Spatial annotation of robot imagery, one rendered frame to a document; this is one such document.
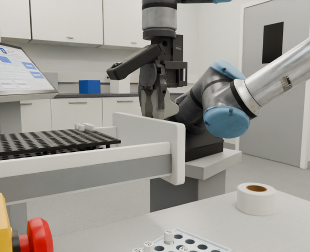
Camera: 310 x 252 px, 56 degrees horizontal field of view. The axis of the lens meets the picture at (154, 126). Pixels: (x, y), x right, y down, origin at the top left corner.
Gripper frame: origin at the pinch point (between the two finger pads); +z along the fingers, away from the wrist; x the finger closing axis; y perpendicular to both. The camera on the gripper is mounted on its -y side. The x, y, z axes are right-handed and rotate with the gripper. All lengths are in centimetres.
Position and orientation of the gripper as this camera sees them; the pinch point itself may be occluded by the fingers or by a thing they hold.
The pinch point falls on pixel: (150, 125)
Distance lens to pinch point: 64.0
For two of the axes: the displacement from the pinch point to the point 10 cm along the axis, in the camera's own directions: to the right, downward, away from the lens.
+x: -5.1, -1.1, 8.5
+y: 8.6, -0.7, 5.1
